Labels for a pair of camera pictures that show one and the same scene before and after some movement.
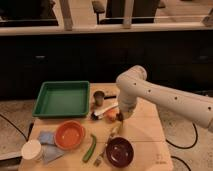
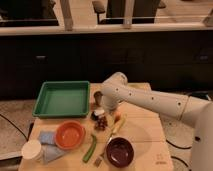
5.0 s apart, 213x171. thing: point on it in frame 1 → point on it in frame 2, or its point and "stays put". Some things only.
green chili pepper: (87, 155) stays put
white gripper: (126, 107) → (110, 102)
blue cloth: (50, 151) stays put
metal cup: (99, 97) stays put
